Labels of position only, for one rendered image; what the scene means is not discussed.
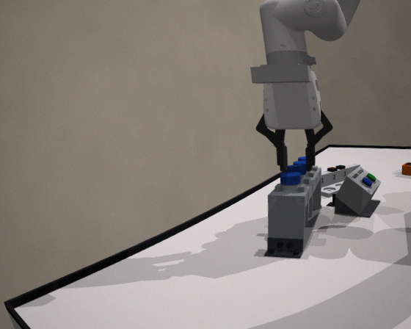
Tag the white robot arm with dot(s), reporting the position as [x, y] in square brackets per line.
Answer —
[284, 23]

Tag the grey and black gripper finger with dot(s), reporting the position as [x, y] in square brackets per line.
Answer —
[313, 139]
[277, 139]

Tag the grey button panel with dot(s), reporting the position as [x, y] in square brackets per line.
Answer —
[356, 192]

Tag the black table edge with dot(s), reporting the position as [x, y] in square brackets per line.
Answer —
[84, 272]

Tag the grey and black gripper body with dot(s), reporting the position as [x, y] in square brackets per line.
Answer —
[292, 105]

